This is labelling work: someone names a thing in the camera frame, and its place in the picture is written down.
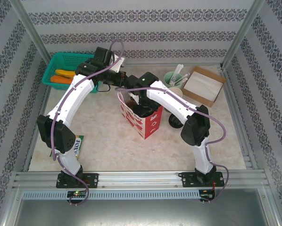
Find red white paper bag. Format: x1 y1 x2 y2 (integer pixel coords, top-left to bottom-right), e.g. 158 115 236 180
117 90 164 141

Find white paper napkins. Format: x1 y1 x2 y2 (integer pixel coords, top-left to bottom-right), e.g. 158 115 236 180
183 70 223 102

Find brown cardboard box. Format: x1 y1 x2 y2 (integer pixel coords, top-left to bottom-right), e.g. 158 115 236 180
180 65 227 108

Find mint green plastic cup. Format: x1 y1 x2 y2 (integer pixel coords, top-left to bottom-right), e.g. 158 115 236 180
164 71 184 89

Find teal plastic basket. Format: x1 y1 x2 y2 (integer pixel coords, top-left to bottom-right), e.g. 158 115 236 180
41 52 101 94

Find yellow banana bunch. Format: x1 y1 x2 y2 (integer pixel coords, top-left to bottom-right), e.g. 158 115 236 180
55 69 77 78

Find orange carrot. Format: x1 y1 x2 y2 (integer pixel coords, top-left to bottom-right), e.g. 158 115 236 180
50 75 73 85

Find stack of black cup lids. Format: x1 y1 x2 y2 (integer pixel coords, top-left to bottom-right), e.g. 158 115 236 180
168 114 183 129

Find green snack packet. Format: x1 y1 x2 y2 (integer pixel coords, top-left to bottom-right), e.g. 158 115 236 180
72 134 85 159

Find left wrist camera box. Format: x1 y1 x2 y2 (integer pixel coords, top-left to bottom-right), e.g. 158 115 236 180
109 53 127 73

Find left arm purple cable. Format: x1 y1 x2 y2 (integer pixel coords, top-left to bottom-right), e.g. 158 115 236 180
50 40 126 206

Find aluminium back rail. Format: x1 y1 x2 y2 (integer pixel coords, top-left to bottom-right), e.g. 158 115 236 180
124 58 223 67

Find aluminium frame post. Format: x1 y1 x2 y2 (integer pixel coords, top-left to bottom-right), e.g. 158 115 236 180
220 0 266 70
8 0 52 65

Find aluminium side rail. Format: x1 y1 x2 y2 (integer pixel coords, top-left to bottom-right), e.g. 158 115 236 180
22 62 52 172
220 67 259 170

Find aluminium mounting rail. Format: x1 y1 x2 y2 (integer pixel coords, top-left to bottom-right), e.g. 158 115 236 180
12 170 266 189

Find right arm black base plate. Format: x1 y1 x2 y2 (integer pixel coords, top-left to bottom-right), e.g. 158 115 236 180
181 171 225 188

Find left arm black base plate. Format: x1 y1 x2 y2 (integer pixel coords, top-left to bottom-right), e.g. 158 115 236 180
56 173 99 189

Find slotted grey cable duct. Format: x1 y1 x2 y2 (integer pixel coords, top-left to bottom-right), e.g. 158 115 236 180
22 190 216 200

